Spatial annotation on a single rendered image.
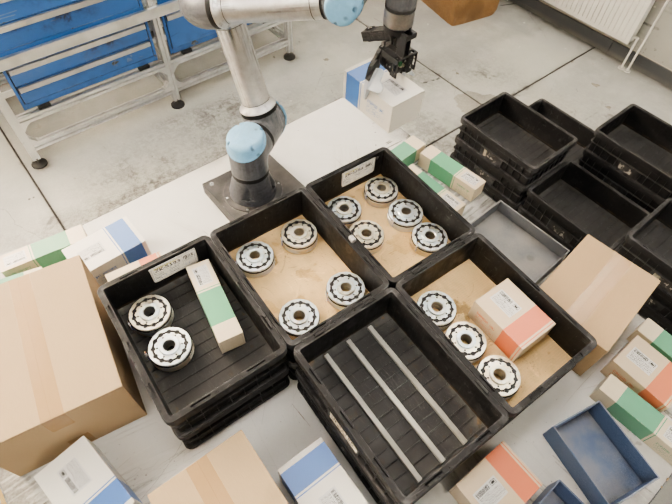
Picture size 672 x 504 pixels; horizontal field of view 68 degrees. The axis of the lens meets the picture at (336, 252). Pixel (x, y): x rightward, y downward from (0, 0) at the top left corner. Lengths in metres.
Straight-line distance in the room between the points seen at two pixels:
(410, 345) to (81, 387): 0.76
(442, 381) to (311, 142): 1.03
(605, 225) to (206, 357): 1.73
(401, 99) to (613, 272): 0.75
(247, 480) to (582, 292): 0.96
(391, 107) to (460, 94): 2.06
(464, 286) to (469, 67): 2.45
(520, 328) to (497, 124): 1.34
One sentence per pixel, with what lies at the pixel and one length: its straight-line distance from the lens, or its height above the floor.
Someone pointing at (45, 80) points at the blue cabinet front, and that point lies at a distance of 2.92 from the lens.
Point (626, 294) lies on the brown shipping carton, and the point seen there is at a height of 0.86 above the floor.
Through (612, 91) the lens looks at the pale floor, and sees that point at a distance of 3.86.
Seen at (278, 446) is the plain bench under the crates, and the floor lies 0.70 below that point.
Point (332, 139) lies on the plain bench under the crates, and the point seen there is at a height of 0.70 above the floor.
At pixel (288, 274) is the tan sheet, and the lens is 1.37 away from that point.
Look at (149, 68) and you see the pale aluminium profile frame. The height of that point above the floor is 0.30.
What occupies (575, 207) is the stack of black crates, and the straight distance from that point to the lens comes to 2.38.
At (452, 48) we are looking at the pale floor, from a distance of 3.83.
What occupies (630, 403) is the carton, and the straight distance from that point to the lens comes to 1.51.
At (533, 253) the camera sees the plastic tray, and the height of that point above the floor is 0.70.
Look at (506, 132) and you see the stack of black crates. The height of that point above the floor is 0.49.
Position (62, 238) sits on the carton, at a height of 0.76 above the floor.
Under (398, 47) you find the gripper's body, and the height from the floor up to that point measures 1.27.
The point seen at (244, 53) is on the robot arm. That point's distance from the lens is 1.52.
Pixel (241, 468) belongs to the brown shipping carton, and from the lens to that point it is 1.16.
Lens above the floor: 1.98
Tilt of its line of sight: 55 degrees down
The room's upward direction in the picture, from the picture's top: 3 degrees clockwise
